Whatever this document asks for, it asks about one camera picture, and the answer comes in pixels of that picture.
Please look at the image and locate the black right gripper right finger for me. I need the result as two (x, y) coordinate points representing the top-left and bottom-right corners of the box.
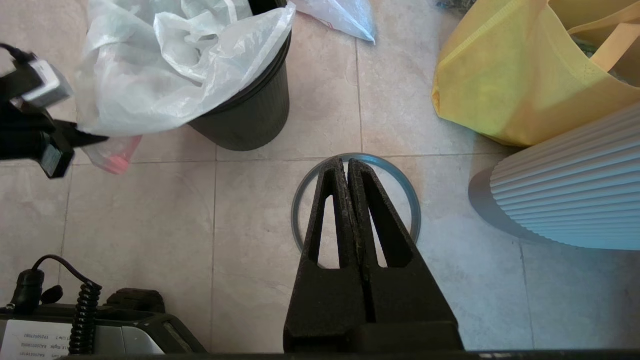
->
(347, 158), (465, 351)

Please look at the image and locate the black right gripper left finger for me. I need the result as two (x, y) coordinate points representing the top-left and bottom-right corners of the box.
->
(283, 157), (368, 351)

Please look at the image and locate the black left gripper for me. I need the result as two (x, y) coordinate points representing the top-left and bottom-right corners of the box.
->
(35, 120), (110, 180)

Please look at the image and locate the grey bin rim ring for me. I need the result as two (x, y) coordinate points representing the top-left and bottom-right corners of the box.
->
(291, 152), (422, 253)

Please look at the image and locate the white red-drawstring trash bag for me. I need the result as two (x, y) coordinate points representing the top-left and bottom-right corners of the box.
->
(292, 0), (377, 46)

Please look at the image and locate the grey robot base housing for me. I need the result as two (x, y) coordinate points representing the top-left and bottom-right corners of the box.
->
(0, 288), (208, 357)

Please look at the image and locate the black round trash bin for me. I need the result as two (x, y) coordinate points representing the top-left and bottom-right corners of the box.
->
(189, 0), (293, 152)

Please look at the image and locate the yellow non-woven shopping bag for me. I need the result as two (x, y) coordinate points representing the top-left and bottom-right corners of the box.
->
(432, 0), (640, 148)

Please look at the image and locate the dark cable bundle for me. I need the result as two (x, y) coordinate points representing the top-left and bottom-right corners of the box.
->
(434, 0), (477, 13)

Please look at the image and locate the white ribbed bin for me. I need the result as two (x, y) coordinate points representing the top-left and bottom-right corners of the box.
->
(468, 102), (640, 252)

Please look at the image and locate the small left wrist camera box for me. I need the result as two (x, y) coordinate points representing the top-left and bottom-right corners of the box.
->
(22, 57), (74, 108)

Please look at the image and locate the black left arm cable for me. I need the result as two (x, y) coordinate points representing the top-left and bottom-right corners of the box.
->
(0, 42), (31, 63)

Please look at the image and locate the black coiled cable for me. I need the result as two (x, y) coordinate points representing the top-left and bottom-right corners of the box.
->
(10, 255), (104, 355)

